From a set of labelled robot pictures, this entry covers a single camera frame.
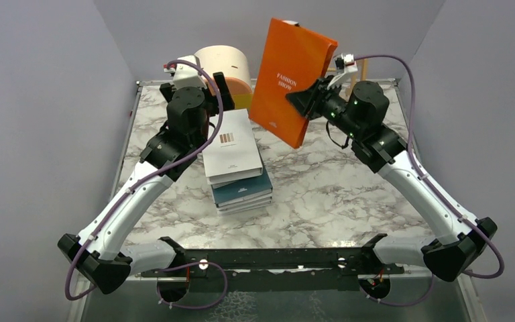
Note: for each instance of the orange fashion show book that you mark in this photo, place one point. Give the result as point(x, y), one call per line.
point(293, 59)

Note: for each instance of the cream and orange bread box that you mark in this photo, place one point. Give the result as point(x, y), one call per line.
point(233, 63)

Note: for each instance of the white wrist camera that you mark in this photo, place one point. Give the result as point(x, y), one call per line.
point(346, 67)
point(185, 76)

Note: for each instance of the dark teal book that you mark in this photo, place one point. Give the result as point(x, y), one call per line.
point(242, 190)

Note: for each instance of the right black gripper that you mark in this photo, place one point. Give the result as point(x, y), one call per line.
point(304, 100)

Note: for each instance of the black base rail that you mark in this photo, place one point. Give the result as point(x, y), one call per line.
point(281, 269)

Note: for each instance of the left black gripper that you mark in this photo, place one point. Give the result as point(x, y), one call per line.
point(227, 104)

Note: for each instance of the bottom stacked books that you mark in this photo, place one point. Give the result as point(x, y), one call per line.
point(246, 205)

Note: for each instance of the wooden book rack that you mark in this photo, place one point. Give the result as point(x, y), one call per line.
point(360, 75)

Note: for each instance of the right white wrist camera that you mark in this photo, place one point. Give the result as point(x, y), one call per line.
point(346, 67)

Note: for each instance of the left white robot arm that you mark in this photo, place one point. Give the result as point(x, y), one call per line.
point(97, 251)

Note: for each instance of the white cover book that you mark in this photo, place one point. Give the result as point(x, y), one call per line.
point(233, 154)

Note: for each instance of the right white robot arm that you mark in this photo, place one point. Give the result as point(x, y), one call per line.
point(459, 237)

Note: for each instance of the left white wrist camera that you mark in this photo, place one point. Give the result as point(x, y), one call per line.
point(185, 76)

